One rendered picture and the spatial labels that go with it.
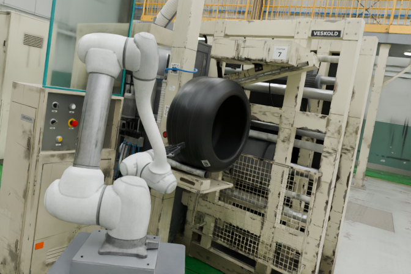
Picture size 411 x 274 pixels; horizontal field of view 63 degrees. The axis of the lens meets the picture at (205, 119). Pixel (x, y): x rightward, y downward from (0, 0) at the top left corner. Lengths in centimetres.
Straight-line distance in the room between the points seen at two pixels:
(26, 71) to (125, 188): 417
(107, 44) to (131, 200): 61
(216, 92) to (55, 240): 132
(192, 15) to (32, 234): 164
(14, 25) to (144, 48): 394
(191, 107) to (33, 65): 375
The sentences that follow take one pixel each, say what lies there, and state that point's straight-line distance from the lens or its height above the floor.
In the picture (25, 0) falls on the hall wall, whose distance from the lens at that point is 1237.
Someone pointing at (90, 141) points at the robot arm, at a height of 112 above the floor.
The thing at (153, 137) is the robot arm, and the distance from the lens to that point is 152.
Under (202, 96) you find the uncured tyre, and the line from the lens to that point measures 192.
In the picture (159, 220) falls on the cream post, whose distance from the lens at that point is 242.
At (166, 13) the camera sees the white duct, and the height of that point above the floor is 197.
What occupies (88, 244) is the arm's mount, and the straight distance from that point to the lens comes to 146.
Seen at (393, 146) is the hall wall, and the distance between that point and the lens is 1113.
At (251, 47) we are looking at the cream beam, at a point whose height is 172.
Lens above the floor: 137
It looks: 4 degrees down
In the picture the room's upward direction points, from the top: 9 degrees clockwise
